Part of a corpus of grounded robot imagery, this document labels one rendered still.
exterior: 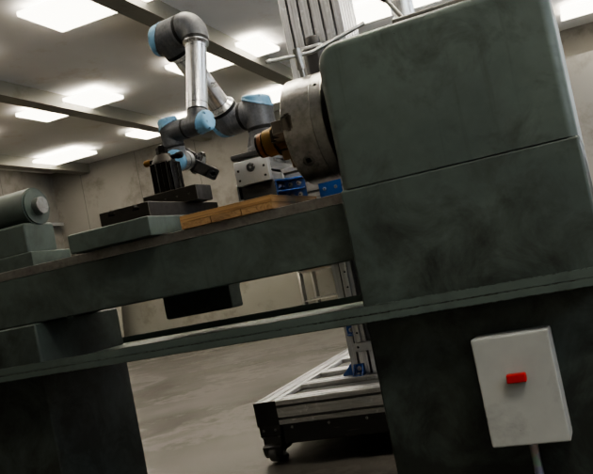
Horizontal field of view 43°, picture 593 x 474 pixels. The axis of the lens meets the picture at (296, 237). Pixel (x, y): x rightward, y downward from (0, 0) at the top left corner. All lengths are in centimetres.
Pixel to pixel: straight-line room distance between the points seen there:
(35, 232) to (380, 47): 139
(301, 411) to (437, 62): 141
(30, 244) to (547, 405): 175
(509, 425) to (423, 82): 86
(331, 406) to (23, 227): 124
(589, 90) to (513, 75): 904
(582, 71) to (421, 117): 909
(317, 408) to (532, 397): 111
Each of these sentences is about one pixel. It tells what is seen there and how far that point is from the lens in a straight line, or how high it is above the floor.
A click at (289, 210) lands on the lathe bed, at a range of 210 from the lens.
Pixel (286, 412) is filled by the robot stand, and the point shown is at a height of 18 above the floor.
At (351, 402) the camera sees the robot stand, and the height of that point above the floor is 18.
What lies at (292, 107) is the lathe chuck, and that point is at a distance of 214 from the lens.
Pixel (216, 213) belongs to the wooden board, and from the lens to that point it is 219.
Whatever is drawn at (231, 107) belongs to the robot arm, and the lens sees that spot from 303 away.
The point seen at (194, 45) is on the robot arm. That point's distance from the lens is 279.
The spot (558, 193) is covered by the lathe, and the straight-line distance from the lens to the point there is 189.
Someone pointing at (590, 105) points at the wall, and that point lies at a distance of 1093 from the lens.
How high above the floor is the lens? 68
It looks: 2 degrees up
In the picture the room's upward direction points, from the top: 11 degrees counter-clockwise
